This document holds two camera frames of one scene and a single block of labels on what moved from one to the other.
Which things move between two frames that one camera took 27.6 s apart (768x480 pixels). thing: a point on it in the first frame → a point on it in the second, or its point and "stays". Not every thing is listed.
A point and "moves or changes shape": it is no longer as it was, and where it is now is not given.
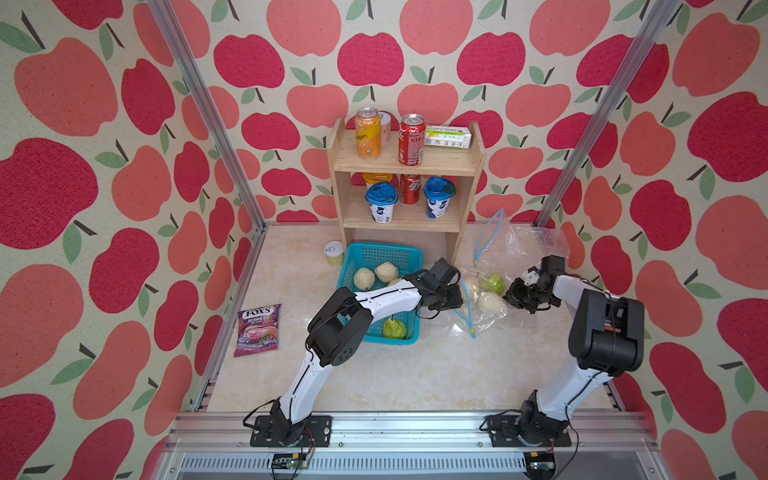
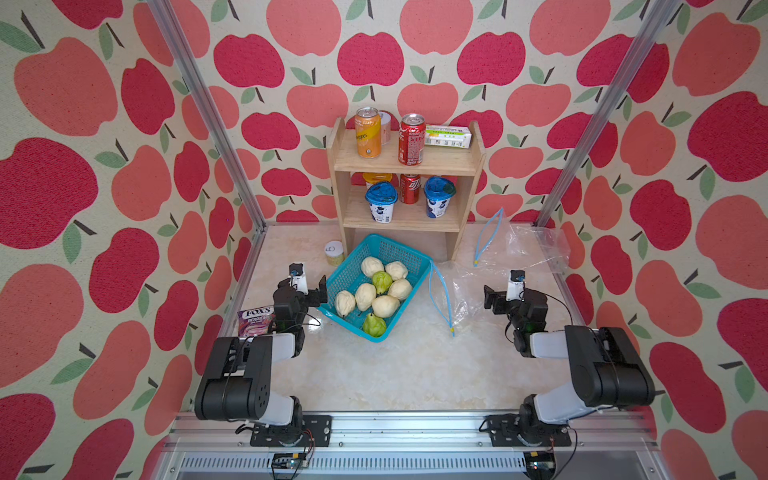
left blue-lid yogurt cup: x=381 y=197 stays
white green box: x=448 y=136 stays
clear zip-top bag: x=484 y=298 moves or changes shape
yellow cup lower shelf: x=373 y=178 stays
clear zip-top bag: x=515 y=249 stays
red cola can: x=412 y=140 stays
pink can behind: x=386 y=127 stays
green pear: x=393 y=329 moves or changes shape
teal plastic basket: x=370 y=266 moves or changes shape
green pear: x=496 y=282 → x=382 y=281
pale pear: x=364 y=279 → x=371 y=265
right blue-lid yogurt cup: x=438 y=192 stays
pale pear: x=386 y=272 moves or changes shape
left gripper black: x=457 y=300 → x=313 y=296
